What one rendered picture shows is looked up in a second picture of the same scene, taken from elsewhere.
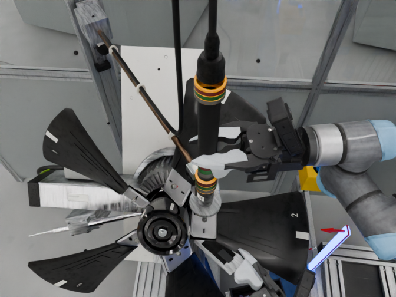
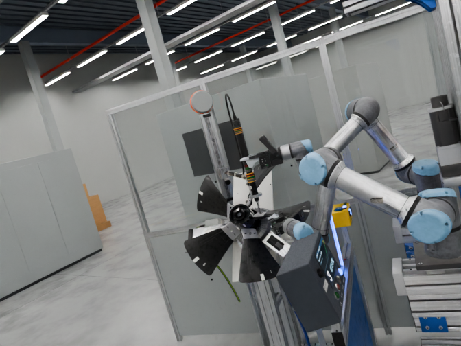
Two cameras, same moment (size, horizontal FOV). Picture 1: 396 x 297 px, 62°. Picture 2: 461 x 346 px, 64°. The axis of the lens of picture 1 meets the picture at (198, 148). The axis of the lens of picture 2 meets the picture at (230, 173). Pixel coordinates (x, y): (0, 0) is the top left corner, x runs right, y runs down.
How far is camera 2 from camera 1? 162 cm
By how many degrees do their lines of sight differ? 50
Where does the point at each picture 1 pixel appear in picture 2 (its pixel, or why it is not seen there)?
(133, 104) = (238, 196)
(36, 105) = not seen: hidden behind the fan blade
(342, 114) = (388, 218)
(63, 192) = (203, 230)
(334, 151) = (285, 147)
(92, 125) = (229, 263)
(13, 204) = not seen: outside the picture
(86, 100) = not seen: hidden behind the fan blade
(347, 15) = (346, 150)
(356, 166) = (299, 155)
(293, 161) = (277, 159)
